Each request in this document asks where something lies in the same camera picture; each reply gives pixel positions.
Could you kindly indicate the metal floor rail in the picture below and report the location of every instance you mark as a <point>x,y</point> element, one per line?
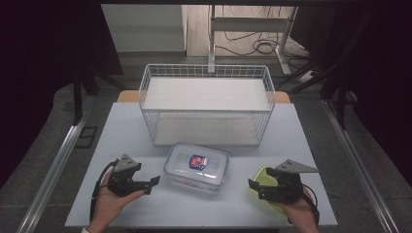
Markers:
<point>51,174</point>
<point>359,168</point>

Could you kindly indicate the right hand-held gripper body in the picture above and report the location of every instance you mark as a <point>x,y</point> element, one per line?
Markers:
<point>285,189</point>

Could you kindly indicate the black square floor plate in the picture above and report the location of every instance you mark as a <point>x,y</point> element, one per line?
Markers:
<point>86,137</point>

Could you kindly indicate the white metal desk frame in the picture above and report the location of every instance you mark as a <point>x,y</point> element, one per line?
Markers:
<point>249,24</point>

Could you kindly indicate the clear blue-rimmed food container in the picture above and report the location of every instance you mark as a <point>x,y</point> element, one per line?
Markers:
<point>181,161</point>

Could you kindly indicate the green-lidded clear food container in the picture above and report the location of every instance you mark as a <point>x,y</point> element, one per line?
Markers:
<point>261,177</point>

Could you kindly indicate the person's left hand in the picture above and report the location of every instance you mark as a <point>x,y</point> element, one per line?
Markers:
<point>107,207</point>

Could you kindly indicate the dark curtain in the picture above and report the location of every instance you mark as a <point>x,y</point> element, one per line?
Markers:
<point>39,64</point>
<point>382,64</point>

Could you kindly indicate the person's right hand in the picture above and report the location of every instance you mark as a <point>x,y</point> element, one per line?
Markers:
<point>301,216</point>

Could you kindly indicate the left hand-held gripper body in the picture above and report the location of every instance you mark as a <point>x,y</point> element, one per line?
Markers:
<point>121,186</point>

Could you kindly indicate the black stand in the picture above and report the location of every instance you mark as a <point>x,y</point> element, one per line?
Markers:
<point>77,97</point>
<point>340,97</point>

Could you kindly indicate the white panel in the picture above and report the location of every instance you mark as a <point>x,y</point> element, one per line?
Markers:
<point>142,27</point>

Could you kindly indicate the white power strip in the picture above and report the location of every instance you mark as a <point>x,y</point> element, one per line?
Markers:
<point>306,77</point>

